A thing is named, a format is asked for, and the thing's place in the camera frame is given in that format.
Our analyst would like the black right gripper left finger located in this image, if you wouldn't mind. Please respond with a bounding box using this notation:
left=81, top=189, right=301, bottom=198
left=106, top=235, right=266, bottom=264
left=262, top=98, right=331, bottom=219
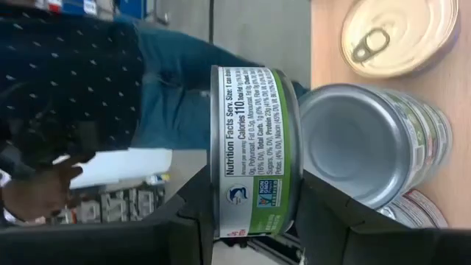
left=0, top=166, right=215, bottom=265

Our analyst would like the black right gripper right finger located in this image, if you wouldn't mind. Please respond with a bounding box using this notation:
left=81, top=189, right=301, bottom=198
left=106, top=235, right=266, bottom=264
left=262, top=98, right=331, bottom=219
left=296, top=170, right=471, bottom=265

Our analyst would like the Wild Planet can gold lid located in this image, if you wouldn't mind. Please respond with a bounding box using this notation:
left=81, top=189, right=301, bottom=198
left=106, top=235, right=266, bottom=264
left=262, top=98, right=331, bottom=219
left=339, top=0, right=461, bottom=79

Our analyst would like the white sheet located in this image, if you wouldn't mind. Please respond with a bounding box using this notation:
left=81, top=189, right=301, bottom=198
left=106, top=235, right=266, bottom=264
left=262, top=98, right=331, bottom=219
left=69, top=146, right=174, bottom=191

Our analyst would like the person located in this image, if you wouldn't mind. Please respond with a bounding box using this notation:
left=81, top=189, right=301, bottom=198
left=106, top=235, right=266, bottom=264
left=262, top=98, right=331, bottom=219
left=0, top=0, right=310, bottom=225

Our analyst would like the person's hand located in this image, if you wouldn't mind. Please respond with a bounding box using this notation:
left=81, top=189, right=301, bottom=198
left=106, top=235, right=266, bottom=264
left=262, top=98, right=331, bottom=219
left=0, top=161, right=84, bottom=224

